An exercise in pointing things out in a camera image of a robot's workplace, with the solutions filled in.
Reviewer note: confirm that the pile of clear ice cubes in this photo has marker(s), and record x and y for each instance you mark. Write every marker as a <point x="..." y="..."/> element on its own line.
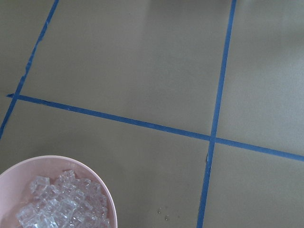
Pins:
<point x="67" y="202"/>

